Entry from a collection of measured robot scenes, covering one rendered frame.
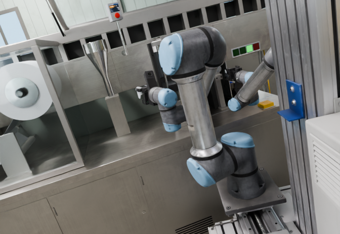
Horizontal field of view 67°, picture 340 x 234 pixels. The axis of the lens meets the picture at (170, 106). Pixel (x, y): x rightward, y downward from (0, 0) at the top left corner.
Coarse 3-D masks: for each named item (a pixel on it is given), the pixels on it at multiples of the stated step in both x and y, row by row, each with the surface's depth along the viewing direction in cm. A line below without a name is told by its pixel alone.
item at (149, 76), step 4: (148, 72) 123; (152, 72) 124; (144, 76) 123; (148, 76) 122; (152, 76) 123; (148, 80) 121; (152, 80) 122; (148, 84) 120; (152, 84) 121; (156, 84) 122; (148, 88) 121
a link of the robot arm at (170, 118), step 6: (174, 108) 109; (180, 108) 112; (162, 114) 110; (168, 114) 109; (174, 114) 109; (180, 114) 111; (162, 120) 112; (168, 120) 109; (174, 120) 110; (180, 120) 111; (186, 120) 114; (168, 126) 110; (174, 126) 110; (180, 126) 112
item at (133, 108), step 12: (120, 96) 192; (132, 96) 194; (84, 108) 188; (96, 108) 190; (132, 108) 196; (144, 108) 198; (156, 108) 200; (96, 120) 192; (108, 120) 194; (132, 120) 198
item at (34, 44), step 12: (0, 48) 119; (12, 48) 120; (24, 48) 121; (36, 48) 122; (36, 60) 124; (48, 72) 127; (48, 84) 127; (60, 108) 131; (60, 120) 132; (72, 132) 137; (72, 144) 136; (60, 168) 138; (72, 168) 139; (24, 180) 135; (36, 180) 136; (0, 192) 134
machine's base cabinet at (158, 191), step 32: (256, 128) 155; (160, 160) 146; (64, 192) 137; (96, 192) 142; (128, 192) 146; (160, 192) 150; (192, 192) 155; (0, 224) 134; (32, 224) 138; (64, 224) 142; (96, 224) 146; (128, 224) 150; (160, 224) 155; (192, 224) 161
